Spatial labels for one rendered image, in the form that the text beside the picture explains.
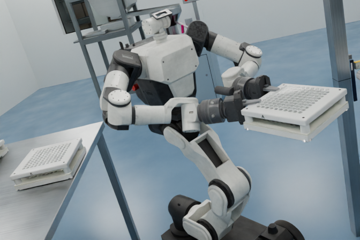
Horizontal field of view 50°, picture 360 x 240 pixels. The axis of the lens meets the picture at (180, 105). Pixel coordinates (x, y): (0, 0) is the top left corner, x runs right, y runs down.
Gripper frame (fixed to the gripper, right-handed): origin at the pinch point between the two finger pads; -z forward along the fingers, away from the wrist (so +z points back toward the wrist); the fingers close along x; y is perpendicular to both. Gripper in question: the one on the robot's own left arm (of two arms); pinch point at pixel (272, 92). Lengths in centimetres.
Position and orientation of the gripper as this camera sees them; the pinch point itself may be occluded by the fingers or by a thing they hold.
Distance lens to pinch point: 142.0
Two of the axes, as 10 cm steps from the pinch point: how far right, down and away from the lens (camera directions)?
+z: -5.2, -1.5, 8.4
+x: 2.6, 9.1, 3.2
